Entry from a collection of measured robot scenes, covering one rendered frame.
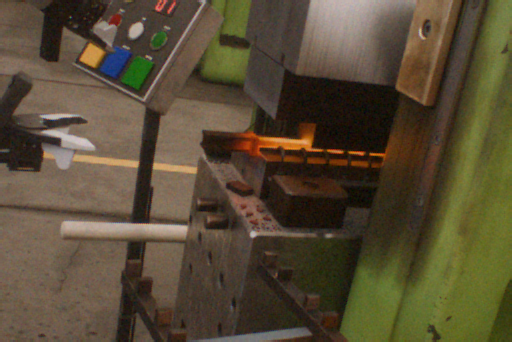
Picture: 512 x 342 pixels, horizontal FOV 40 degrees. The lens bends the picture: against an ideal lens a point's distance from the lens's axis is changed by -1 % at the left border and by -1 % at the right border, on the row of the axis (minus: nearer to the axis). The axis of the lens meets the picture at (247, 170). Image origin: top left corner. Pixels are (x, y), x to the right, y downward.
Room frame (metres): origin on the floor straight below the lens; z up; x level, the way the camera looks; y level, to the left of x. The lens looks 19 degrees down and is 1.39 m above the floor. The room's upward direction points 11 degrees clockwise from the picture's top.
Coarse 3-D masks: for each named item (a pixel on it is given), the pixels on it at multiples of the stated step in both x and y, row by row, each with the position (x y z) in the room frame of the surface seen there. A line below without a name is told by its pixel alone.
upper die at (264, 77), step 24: (264, 72) 1.31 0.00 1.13; (288, 72) 1.22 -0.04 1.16; (264, 96) 1.29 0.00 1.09; (288, 96) 1.23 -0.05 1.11; (312, 96) 1.24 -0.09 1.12; (336, 96) 1.26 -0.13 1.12; (360, 96) 1.28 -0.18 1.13; (384, 96) 1.29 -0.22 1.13; (288, 120) 1.23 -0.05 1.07; (312, 120) 1.25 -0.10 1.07; (336, 120) 1.26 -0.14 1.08; (360, 120) 1.28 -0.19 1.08; (384, 120) 1.30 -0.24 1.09
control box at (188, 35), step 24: (120, 0) 1.87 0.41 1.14; (144, 0) 1.81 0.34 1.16; (168, 0) 1.75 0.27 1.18; (192, 0) 1.71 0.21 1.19; (120, 24) 1.80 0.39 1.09; (144, 24) 1.75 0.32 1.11; (168, 24) 1.70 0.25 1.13; (192, 24) 1.66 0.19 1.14; (216, 24) 1.71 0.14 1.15; (144, 48) 1.69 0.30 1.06; (168, 48) 1.65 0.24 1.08; (192, 48) 1.67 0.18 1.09; (96, 72) 1.74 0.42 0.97; (168, 72) 1.62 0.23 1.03; (144, 96) 1.59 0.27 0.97; (168, 96) 1.63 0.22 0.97
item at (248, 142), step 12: (204, 132) 1.25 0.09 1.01; (216, 132) 1.27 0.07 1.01; (228, 132) 1.28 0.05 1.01; (252, 132) 1.30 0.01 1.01; (204, 144) 1.25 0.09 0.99; (216, 144) 1.26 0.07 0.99; (228, 144) 1.27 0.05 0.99; (240, 144) 1.28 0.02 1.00; (252, 144) 1.27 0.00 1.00; (264, 144) 1.28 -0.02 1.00; (276, 144) 1.29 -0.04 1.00; (288, 144) 1.30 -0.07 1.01; (300, 144) 1.31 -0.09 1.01
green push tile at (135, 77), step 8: (136, 56) 1.68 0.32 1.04; (136, 64) 1.66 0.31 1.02; (144, 64) 1.65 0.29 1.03; (152, 64) 1.63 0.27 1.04; (128, 72) 1.66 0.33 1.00; (136, 72) 1.64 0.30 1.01; (144, 72) 1.63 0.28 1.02; (128, 80) 1.64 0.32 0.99; (136, 80) 1.63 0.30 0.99; (144, 80) 1.62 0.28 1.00; (136, 88) 1.61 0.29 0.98
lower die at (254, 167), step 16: (240, 160) 1.35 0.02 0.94; (256, 160) 1.27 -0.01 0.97; (272, 160) 1.23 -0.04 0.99; (288, 160) 1.24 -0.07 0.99; (320, 160) 1.28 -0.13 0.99; (336, 160) 1.30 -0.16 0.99; (352, 160) 1.32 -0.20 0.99; (368, 160) 1.34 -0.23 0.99; (256, 176) 1.25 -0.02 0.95; (320, 176) 1.26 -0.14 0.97; (336, 176) 1.27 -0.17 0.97; (352, 176) 1.28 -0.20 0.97; (256, 192) 1.24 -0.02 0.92
